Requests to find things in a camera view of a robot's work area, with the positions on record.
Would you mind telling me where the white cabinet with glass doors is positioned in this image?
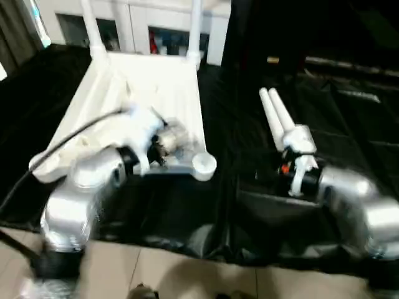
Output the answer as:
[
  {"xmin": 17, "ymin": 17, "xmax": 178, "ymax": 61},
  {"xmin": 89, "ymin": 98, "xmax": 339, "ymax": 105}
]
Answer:
[{"xmin": 37, "ymin": 0, "xmax": 232, "ymax": 67}]

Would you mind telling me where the white plastic table leg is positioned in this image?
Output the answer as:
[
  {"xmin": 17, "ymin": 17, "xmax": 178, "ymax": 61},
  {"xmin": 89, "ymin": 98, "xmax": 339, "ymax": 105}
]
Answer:
[
  {"xmin": 186, "ymin": 0, "xmax": 204, "ymax": 69},
  {"xmin": 267, "ymin": 88, "xmax": 302, "ymax": 135},
  {"xmin": 81, "ymin": 0, "xmax": 109, "ymax": 60},
  {"xmin": 259, "ymin": 88, "xmax": 289, "ymax": 151}
]

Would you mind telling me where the black metal stand leg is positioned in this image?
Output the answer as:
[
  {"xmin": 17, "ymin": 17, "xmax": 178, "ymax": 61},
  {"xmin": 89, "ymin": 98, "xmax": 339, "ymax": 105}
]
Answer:
[{"xmin": 0, "ymin": 229, "xmax": 42, "ymax": 263}]

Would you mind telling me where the grey curtain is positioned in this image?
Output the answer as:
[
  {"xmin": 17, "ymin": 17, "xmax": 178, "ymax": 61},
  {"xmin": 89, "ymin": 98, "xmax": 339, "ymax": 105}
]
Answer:
[{"xmin": 0, "ymin": 0, "xmax": 48, "ymax": 80}]

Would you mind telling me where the dark robot foot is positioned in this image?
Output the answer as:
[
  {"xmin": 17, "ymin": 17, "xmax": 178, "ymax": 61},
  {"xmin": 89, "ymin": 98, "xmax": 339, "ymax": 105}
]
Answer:
[{"xmin": 128, "ymin": 282, "xmax": 160, "ymax": 299}]

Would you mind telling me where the black case with gold label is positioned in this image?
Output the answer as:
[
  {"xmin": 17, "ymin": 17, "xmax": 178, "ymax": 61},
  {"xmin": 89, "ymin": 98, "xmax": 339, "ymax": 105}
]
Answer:
[{"xmin": 224, "ymin": 0, "xmax": 308, "ymax": 77}]

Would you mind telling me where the white plastic table top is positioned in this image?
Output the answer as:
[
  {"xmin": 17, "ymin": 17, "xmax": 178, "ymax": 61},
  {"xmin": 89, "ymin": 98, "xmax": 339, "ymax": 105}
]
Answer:
[{"xmin": 29, "ymin": 50, "xmax": 218, "ymax": 185}]

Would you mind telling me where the black mat cover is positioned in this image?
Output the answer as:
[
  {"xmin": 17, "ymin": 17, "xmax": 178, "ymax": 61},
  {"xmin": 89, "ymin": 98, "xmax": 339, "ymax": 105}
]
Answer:
[{"xmin": 0, "ymin": 43, "xmax": 399, "ymax": 272}]

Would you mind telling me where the grey metal rod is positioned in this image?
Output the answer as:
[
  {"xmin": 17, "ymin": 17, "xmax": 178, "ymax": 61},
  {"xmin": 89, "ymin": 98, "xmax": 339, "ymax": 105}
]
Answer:
[{"xmin": 305, "ymin": 57, "xmax": 399, "ymax": 78}]

